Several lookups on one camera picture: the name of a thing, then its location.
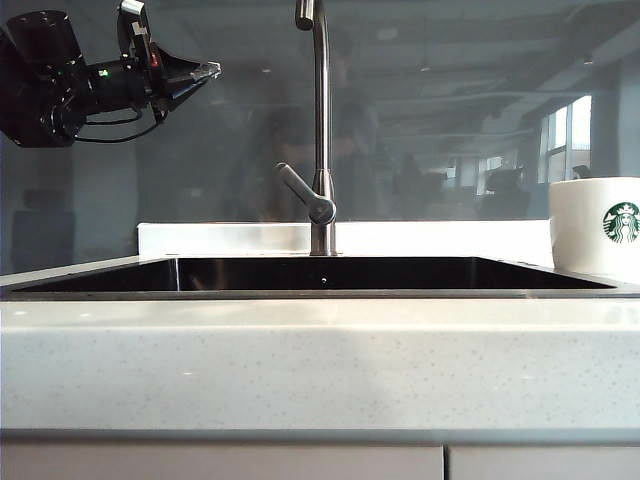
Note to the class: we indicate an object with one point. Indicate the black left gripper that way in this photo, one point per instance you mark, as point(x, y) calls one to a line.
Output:
point(150, 77)

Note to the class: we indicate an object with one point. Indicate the white Starbucks logo mug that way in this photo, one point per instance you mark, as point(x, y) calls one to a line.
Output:
point(580, 225)

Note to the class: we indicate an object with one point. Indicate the steel gooseneck faucet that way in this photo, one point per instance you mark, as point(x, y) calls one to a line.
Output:
point(322, 100)

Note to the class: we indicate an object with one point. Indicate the black rectangular sink basin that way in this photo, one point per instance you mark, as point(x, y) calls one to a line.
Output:
point(350, 275)

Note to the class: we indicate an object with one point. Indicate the grey cabinet door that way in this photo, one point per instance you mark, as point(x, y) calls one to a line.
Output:
point(220, 464)
point(545, 464)

